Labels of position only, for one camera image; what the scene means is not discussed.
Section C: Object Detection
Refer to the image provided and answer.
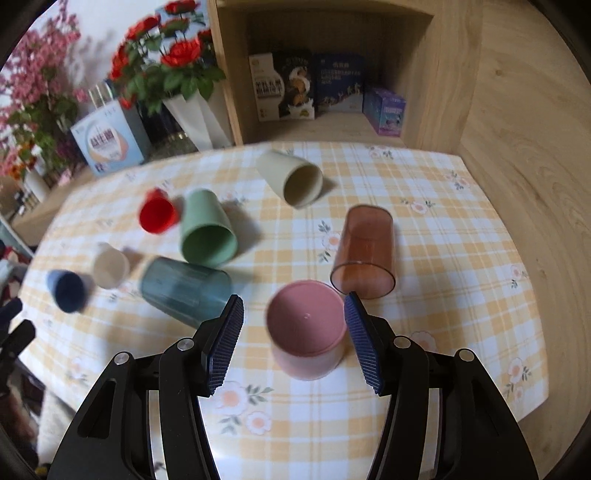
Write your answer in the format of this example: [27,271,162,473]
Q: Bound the purple box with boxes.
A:
[363,87,408,136]

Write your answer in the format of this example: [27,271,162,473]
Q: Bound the blue and white box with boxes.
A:
[70,102,152,177]

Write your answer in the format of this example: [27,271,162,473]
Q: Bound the black printed box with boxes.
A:
[272,50,317,121]

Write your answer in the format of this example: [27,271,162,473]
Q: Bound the white carton box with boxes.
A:
[249,53,283,122]

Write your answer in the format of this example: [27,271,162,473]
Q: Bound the green cup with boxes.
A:
[180,189,238,267]

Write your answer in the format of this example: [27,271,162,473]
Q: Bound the beige cup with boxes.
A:
[257,150,324,208]

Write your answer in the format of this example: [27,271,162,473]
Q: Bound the red rose bouquet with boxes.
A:
[108,0,227,109]

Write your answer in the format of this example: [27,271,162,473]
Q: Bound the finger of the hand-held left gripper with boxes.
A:
[0,298,37,365]

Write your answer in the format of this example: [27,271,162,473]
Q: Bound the wooden shelf cabinet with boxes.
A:
[208,0,591,416]

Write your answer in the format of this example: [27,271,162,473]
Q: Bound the yellow checked floral tablecloth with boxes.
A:
[18,141,548,480]

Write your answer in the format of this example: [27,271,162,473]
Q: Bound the pink cup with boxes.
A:
[265,280,348,380]

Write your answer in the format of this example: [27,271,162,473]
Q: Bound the pink blossom plant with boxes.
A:
[0,0,88,176]

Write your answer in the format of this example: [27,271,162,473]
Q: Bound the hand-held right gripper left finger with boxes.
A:
[46,294,245,480]

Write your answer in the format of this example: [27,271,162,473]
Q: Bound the teal transparent cup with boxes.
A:
[140,257,232,329]

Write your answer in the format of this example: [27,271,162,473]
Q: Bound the dark blue box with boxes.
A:
[314,53,365,114]

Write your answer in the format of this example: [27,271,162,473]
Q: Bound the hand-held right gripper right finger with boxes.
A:
[344,292,541,480]

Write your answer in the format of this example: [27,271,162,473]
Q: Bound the red cup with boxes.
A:
[139,188,181,235]

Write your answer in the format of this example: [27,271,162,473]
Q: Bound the white vase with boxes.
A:
[163,90,232,152]

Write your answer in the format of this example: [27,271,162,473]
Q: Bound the navy blue cup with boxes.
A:
[46,270,88,313]

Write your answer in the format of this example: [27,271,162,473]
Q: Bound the dark glass vase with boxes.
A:
[139,99,199,160]

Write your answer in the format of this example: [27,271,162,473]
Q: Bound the brown transparent cup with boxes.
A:
[329,205,397,300]

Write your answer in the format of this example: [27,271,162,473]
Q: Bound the small white cup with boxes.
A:
[91,242,131,290]

